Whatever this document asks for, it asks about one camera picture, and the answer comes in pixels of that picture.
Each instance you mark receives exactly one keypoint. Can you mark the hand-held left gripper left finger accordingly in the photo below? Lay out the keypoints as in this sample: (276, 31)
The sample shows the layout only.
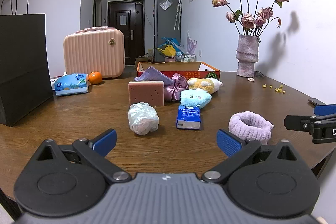
(105, 142)

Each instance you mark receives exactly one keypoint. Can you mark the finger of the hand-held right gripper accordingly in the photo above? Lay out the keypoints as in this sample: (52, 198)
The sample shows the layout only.
(325, 109)
(298, 123)

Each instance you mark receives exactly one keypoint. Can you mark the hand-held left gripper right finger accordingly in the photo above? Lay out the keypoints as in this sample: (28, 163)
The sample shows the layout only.
(229, 144)

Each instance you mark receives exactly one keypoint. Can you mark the lilac fluffy headband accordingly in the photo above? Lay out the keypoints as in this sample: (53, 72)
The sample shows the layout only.
(249, 127)

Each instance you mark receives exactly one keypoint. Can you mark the plastic-wrapped white bundle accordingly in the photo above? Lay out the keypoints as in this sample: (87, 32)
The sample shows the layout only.
(143, 117)

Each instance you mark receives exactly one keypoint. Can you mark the blue handkerchief tissue pack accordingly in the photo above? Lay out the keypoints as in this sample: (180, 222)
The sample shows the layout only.
(188, 116)

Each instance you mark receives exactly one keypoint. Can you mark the light blue plush toy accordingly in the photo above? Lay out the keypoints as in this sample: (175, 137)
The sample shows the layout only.
(195, 98)

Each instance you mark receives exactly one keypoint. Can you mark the yellow plush toy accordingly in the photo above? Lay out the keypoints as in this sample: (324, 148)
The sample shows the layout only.
(203, 85)

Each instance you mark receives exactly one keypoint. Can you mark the purple satin bonnet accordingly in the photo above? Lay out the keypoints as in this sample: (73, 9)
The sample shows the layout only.
(175, 86)

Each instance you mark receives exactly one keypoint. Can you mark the orange-rimmed cardboard box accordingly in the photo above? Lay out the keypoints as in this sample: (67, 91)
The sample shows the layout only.
(183, 67)

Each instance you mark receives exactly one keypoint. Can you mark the scattered yellow crumbs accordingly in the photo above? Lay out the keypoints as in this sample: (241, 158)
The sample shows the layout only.
(277, 89)

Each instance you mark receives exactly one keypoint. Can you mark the black eyeglasses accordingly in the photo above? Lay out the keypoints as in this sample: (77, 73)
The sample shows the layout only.
(259, 74)

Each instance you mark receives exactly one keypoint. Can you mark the orange fruit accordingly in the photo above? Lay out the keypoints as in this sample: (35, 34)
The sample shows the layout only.
(95, 78)

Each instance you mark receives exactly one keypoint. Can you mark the blue floral tissue pack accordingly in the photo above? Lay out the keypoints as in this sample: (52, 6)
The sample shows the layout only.
(71, 84)

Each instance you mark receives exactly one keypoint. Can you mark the pink textured vase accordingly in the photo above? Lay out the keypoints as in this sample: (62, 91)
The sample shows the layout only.
(246, 56)

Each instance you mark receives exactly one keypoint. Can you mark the pink ribbed suitcase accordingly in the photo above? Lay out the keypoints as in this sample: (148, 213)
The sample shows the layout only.
(92, 54)

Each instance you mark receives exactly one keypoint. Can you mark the small cardboard floor box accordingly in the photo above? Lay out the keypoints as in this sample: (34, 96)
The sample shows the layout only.
(141, 61)

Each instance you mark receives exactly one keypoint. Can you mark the trolley with bottles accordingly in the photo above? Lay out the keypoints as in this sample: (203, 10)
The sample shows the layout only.
(186, 58)

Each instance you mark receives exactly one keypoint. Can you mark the pink bucket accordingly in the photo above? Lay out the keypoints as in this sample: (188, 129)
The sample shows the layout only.
(169, 59)

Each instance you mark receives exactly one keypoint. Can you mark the purple coral decoration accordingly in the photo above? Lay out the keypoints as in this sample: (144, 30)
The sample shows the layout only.
(191, 44)

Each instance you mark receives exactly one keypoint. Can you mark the dark wooden door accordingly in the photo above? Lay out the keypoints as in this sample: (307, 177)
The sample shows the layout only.
(131, 37)

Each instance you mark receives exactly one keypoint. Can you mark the black paper bag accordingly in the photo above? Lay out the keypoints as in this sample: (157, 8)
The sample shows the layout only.
(22, 64)

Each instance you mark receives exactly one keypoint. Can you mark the dried pink rose bouquet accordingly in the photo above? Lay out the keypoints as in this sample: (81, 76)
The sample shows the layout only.
(248, 20)

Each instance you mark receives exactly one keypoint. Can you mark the blue plastic stool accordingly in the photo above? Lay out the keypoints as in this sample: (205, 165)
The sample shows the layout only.
(173, 41)

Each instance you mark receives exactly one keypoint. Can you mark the paper notice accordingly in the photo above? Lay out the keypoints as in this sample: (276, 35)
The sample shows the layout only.
(123, 19)

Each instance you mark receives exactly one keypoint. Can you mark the grey refrigerator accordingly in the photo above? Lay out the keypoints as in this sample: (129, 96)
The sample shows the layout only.
(164, 27)

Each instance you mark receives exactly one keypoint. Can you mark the hanging folded umbrella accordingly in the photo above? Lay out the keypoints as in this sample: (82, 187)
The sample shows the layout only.
(178, 14)

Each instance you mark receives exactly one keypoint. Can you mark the clear plastic bag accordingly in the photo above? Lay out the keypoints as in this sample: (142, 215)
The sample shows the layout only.
(166, 5)

